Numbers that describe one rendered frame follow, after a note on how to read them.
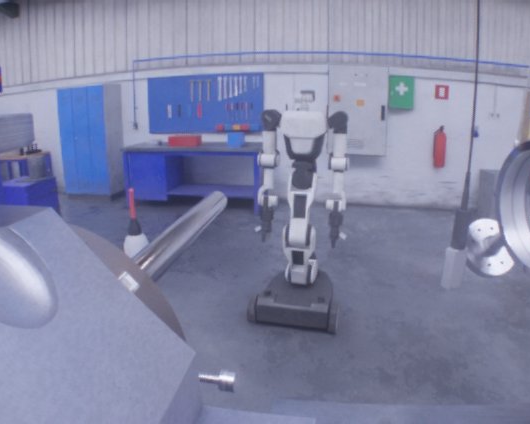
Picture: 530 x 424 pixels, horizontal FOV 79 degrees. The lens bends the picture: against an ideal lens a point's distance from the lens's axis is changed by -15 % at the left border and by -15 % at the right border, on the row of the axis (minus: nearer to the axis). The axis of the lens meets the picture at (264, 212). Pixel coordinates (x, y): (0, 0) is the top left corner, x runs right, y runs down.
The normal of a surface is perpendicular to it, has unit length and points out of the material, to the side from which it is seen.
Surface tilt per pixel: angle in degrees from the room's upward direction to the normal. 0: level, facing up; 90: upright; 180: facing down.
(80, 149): 90
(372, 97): 90
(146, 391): 45
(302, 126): 90
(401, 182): 90
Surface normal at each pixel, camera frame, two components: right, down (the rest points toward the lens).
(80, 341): 0.70, -0.65
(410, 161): -0.18, 0.28
